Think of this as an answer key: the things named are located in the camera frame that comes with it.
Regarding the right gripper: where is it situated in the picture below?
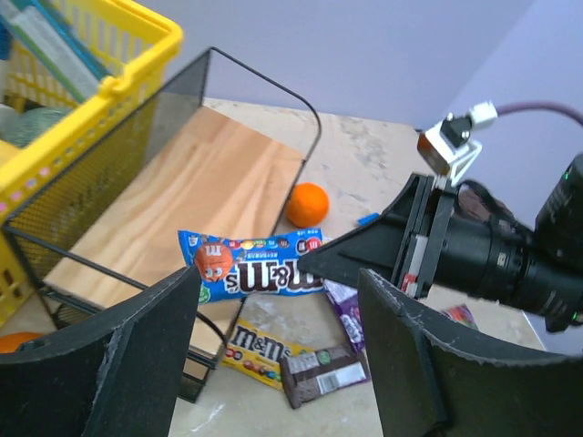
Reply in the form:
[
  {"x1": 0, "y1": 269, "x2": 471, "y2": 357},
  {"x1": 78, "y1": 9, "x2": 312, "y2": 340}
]
[{"x1": 298, "y1": 175, "x2": 455, "y2": 299}]

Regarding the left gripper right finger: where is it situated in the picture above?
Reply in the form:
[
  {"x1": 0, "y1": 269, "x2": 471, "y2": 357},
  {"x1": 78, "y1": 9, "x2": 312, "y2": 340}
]
[{"x1": 357, "y1": 269, "x2": 582, "y2": 436}]

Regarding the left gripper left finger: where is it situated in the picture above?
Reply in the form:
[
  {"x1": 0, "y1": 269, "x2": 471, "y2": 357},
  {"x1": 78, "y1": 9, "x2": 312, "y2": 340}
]
[{"x1": 1, "y1": 267, "x2": 200, "y2": 436}]

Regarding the brown chocolate bag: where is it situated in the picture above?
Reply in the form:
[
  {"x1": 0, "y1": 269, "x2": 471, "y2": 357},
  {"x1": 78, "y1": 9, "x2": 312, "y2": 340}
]
[{"x1": 280, "y1": 345, "x2": 371, "y2": 410}]

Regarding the blue m&m's bag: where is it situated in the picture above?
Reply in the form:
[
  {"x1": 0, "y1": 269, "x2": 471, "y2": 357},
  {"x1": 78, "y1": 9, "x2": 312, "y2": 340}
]
[
  {"x1": 357, "y1": 213, "x2": 379, "y2": 226},
  {"x1": 178, "y1": 228, "x2": 323, "y2": 304}
]

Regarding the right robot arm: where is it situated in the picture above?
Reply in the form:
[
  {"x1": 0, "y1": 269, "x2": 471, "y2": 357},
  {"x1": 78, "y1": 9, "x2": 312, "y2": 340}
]
[{"x1": 298, "y1": 155, "x2": 582, "y2": 332}]

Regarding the purple Fox's candy bag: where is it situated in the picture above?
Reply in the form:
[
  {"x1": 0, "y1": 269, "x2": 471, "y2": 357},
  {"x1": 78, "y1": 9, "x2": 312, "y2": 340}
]
[{"x1": 323, "y1": 279, "x2": 365, "y2": 352}]

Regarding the orange near shelf back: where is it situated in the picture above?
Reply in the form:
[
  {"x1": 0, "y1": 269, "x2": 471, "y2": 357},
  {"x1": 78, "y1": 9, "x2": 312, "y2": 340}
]
[{"x1": 285, "y1": 182, "x2": 330, "y2": 229}]

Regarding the orange near basket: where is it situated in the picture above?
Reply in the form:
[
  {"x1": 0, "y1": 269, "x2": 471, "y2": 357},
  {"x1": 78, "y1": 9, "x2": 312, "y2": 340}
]
[{"x1": 0, "y1": 331, "x2": 44, "y2": 354}]

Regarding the yellow M&M's bag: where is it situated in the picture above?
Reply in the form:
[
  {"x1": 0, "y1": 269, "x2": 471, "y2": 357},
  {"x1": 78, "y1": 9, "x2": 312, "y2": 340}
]
[{"x1": 221, "y1": 319, "x2": 312, "y2": 391}]

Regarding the green round ball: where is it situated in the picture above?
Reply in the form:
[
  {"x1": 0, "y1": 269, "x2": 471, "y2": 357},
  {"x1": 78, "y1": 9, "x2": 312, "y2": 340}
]
[{"x1": 1, "y1": 107, "x2": 71, "y2": 148}]

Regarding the yellow plastic basket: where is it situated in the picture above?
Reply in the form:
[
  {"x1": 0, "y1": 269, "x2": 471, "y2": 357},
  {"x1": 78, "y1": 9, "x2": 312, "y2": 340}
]
[{"x1": 1, "y1": 1, "x2": 183, "y2": 320}]

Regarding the teal box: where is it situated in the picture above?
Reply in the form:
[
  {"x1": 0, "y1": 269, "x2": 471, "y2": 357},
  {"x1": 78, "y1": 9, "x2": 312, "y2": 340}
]
[{"x1": 1, "y1": 1, "x2": 110, "y2": 103}]

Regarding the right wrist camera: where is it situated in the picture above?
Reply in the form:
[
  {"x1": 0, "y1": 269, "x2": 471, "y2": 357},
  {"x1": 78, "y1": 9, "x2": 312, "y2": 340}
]
[{"x1": 416, "y1": 101, "x2": 498, "y2": 187}]

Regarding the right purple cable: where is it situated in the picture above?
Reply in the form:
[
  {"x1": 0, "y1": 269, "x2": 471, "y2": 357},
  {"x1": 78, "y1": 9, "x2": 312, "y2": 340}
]
[{"x1": 494, "y1": 100, "x2": 583, "y2": 128}]

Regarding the wood and wire shelf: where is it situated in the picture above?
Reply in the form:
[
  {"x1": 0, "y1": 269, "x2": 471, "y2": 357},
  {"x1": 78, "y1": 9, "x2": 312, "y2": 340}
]
[{"x1": 2, "y1": 46, "x2": 321, "y2": 404}]

